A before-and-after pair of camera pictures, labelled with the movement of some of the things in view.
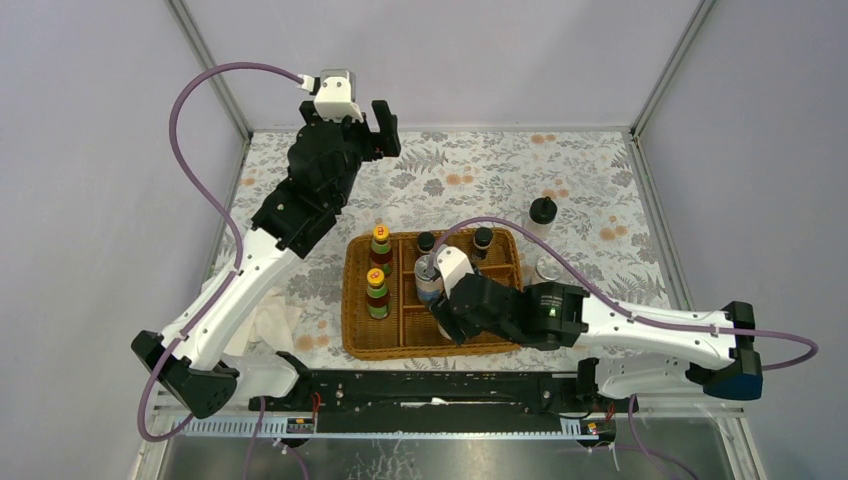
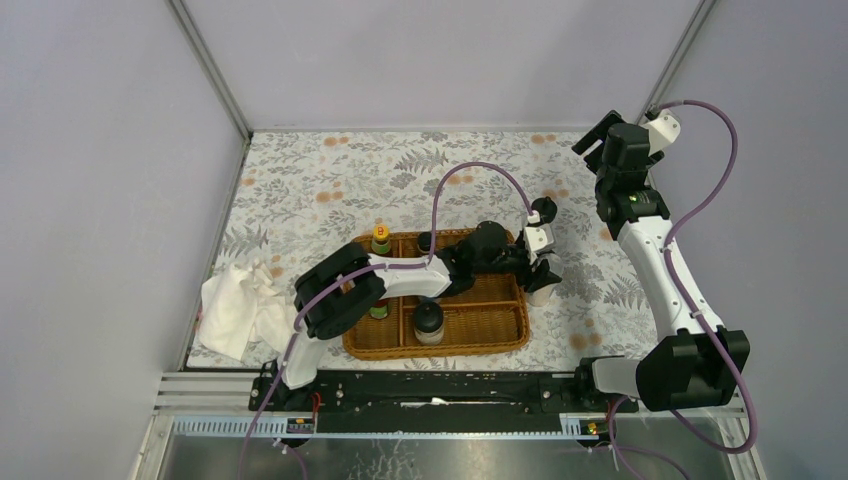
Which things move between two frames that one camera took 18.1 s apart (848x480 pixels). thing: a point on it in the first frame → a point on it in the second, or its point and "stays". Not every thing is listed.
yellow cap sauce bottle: x=381 y=254 stays
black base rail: x=444 y=401 stays
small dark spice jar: x=425 y=242 stays
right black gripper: x=446 y=316 → x=599 y=132
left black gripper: x=368 y=139 → x=538 y=272
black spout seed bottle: x=542 y=213 stays
